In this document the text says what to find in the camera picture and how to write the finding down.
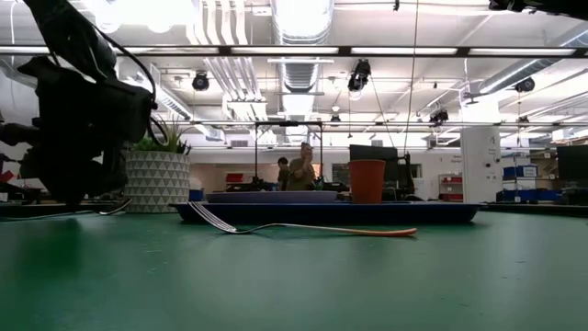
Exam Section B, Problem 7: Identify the green table mat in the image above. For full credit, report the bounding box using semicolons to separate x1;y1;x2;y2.
0;211;588;331

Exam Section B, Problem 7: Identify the black overhead frame beam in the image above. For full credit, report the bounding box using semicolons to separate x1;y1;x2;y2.
0;44;588;59

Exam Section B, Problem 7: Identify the silver ventilation duct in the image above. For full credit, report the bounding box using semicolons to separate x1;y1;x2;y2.
270;0;336;93

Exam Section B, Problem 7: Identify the succulent in white patterned pot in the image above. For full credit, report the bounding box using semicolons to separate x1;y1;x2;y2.
124;114;192;214

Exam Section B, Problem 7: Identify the orange plastic cup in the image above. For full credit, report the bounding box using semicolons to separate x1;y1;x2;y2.
347;159;387;205

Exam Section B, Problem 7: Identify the metal fork orange handle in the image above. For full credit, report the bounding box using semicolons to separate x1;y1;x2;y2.
187;200;418;238

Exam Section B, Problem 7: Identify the black aluminium table frame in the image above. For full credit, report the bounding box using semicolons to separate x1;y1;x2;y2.
0;200;588;218

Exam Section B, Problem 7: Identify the black computer monitor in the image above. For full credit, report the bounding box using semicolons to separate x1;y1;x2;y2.
348;144;417;202
556;144;588;181

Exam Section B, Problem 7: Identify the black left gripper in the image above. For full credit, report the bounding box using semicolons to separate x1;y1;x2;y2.
17;55;156;207

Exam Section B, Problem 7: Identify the person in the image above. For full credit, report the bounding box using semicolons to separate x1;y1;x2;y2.
287;142;318;192
277;156;291;192

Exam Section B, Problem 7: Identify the lilac round plate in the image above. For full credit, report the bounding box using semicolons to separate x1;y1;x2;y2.
205;189;340;205

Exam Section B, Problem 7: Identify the blue plastic tray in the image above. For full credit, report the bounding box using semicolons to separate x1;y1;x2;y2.
170;200;483;226

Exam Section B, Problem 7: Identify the white pillar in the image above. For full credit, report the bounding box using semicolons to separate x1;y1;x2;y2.
460;126;503;203

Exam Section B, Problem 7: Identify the black ceiling spotlight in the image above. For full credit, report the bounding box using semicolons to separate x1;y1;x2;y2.
347;58;372;92
514;76;537;94
191;71;211;92

